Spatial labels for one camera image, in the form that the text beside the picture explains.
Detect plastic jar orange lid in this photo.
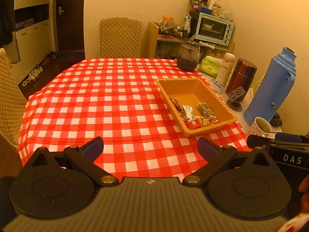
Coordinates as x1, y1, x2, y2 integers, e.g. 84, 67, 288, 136
158, 16, 175, 34

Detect brown metal thermos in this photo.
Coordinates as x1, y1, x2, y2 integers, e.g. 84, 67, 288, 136
226, 58, 257, 101

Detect small black object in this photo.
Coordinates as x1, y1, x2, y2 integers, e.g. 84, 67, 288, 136
270, 113, 282, 127

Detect blue thermos jug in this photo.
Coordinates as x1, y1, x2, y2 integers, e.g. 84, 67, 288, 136
243, 47, 297, 126

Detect clear grey black snack packet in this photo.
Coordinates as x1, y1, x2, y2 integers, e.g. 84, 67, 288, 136
196, 102, 216, 119

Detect yellow plastic tray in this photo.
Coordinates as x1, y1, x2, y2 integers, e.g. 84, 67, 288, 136
155, 78, 238, 138

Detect grey phone stand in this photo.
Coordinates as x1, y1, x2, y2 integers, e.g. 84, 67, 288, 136
227, 86, 245, 112

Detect dark hanging clothes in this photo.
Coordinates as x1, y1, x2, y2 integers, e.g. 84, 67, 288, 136
0, 0, 16, 46

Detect beige quilted chair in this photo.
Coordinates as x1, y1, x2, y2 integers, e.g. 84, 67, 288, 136
97, 17, 143, 59
0, 48, 27, 148

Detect clear jar of nuts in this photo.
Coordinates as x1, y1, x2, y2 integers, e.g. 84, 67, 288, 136
211, 3, 222, 17

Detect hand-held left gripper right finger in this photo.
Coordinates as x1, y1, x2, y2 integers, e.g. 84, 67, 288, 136
182, 137, 276, 186

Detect white cabinet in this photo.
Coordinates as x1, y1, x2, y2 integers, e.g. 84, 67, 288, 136
10, 0, 57, 85

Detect light blue toaster oven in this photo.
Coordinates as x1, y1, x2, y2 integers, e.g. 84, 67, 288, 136
194, 12, 234, 47

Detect green tissue pack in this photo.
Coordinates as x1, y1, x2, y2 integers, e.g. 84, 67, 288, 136
198, 55, 223, 75

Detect person's right hand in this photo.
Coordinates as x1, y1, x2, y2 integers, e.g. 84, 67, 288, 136
299, 176, 309, 213

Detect white thermos bottle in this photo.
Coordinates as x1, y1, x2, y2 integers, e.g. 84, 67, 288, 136
216, 52, 236, 85

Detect silver foil snack packet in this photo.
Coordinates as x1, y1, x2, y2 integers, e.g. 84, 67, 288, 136
182, 104, 196, 120

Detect dark door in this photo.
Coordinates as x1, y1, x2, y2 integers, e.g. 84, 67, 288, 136
56, 0, 86, 54

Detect row of shoes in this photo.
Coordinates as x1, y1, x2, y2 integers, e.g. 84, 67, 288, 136
19, 51, 58, 89

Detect white patterned mug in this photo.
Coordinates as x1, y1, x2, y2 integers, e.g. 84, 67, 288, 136
248, 117, 273, 138

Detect red white cloth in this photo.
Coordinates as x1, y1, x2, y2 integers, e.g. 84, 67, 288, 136
275, 214, 309, 232

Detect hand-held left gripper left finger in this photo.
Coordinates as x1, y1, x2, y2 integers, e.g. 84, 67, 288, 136
28, 136, 120, 187

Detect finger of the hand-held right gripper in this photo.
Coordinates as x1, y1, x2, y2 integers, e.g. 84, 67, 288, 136
247, 135, 274, 151
275, 132, 309, 143

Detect red white checkered tablecloth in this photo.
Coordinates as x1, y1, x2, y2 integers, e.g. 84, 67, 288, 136
18, 58, 253, 178

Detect yellow candy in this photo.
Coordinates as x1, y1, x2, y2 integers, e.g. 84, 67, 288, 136
201, 117, 219, 126

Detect wooden shelf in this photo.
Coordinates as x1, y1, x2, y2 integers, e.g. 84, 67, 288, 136
148, 21, 236, 60

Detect yellowish plastic bag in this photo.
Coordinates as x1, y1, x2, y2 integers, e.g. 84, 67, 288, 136
251, 74, 265, 97

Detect clear green snack bag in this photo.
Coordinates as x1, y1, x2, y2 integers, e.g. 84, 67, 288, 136
183, 14, 192, 35

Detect clear plastic bag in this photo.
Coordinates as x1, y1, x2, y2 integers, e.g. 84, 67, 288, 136
221, 5, 233, 21

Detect blue white small pack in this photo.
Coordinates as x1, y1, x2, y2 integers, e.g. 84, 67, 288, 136
209, 78, 225, 90

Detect dark glass jar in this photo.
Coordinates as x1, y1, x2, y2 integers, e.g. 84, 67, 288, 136
177, 41, 201, 72

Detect red rectangular snack packet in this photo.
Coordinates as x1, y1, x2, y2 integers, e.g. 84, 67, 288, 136
185, 119, 202, 130

